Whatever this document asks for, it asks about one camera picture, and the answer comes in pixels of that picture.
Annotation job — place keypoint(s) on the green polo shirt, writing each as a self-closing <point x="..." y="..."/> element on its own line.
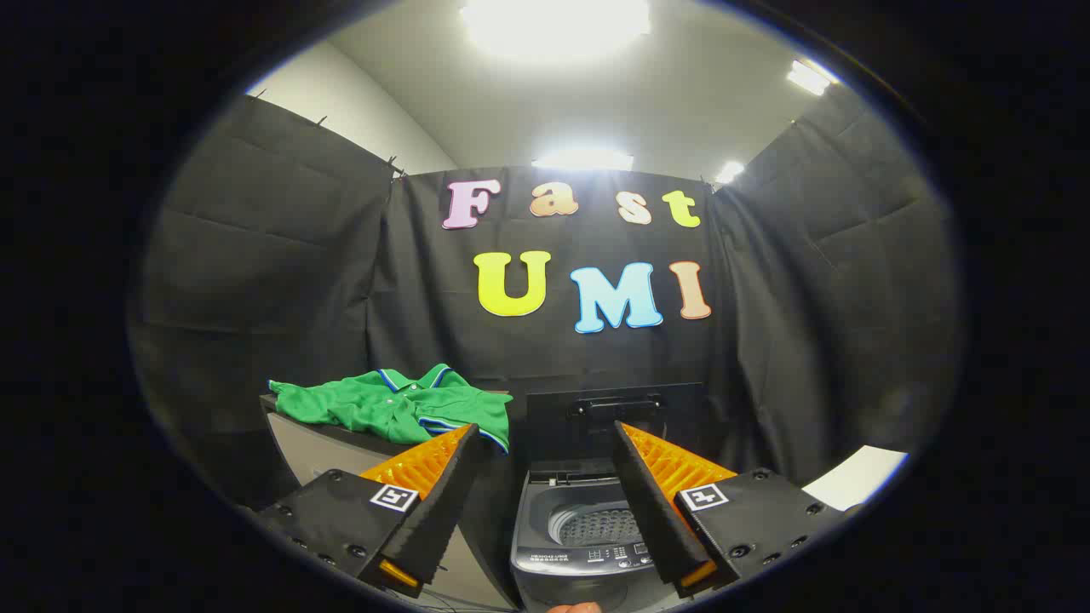
<point x="383" y="409"/>

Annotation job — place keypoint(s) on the grey cabinet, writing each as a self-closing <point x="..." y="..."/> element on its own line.
<point x="306" y="447"/>

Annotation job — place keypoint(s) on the grey washing machine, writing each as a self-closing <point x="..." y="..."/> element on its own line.
<point x="588" y="558"/>

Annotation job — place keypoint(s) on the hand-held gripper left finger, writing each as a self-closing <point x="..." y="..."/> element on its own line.
<point x="443" y="502"/>

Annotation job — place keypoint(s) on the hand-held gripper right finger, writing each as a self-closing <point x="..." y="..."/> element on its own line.
<point x="651" y="502"/>

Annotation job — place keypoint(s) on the dark washing machine lid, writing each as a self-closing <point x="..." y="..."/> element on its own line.
<point x="553" y="426"/>

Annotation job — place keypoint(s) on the ceiling light panel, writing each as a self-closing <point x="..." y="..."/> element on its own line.
<point x="553" y="25"/>
<point x="730" y="172"/>
<point x="583" y="160"/>
<point x="809" y="78"/>

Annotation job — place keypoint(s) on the black backdrop cloth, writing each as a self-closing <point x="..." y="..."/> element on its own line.
<point x="545" y="358"/>

